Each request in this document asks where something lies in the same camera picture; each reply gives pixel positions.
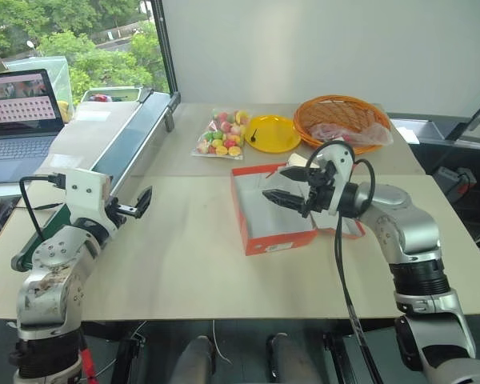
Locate metal tray with small items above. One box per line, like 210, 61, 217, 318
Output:
81, 86, 143, 103

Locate yellow plastic plate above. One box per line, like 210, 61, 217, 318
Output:
244, 114, 302, 154

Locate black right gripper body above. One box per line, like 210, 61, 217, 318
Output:
302, 161, 338, 219

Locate translucent plastic cover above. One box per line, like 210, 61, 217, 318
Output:
2, 54, 74, 121

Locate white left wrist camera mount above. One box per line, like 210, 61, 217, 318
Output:
62, 167, 120, 234

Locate orange cardboard box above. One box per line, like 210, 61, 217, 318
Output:
230, 162, 367, 257

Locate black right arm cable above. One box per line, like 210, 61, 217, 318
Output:
306, 139, 385, 384

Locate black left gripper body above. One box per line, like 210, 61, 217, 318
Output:
106, 195, 138, 231

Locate clear bag of colourful sweets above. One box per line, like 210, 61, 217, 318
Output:
190, 108, 252, 161

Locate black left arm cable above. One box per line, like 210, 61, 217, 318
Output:
18, 172, 99, 384

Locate black window frame post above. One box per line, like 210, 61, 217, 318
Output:
150, 0, 182, 106

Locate grey open laptop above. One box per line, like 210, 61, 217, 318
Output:
0, 68, 67, 187

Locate orange woven basket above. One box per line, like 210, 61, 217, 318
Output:
292, 94, 393, 156

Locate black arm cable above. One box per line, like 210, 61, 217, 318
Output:
306, 139, 385, 384
18, 172, 99, 384

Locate conveyor belt with dark band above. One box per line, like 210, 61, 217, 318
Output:
10, 90, 181, 273

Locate yellow object beside laptop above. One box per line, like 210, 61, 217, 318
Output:
57, 101, 76, 123

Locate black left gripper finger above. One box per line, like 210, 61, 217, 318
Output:
134, 185, 154, 219

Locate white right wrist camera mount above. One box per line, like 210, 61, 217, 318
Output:
314, 142, 358, 216

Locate clear plastic bag with red contents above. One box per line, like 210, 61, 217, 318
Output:
307, 122, 394, 147

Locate grey battery packs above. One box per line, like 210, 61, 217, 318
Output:
431, 164, 478, 202

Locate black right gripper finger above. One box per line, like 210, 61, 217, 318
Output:
261, 188, 309, 218
278, 166, 318, 182

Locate thin white cord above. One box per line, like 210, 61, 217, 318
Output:
210, 318, 234, 366

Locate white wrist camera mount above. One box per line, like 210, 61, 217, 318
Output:
314, 142, 358, 216
62, 167, 120, 234

